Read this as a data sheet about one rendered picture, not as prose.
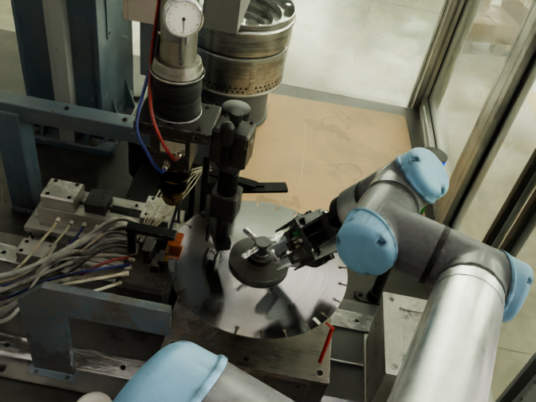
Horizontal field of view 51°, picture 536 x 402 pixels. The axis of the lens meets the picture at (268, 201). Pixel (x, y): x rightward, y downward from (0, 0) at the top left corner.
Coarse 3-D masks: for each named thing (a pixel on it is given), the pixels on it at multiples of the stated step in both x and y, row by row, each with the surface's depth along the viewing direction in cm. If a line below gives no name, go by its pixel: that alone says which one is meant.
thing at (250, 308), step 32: (192, 224) 107; (256, 224) 109; (192, 256) 101; (224, 256) 102; (192, 288) 95; (224, 288) 96; (256, 288) 97; (288, 288) 98; (320, 288) 99; (224, 320) 91; (256, 320) 92; (288, 320) 93; (320, 320) 94
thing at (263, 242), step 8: (248, 232) 100; (280, 232) 101; (256, 240) 98; (264, 240) 99; (272, 240) 100; (256, 248) 98; (264, 248) 98; (248, 256) 97; (264, 256) 99; (272, 256) 98; (280, 256) 97
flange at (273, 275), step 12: (240, 240) 104; (252, 240) 104; (240, 252) 102; (240, 264) 100; (252, 264) 100; (264, 264) 99; (276, 264) 101; (240, 276) 98; (252, 276) 98; (264, 276) 98; (276, 276) 99
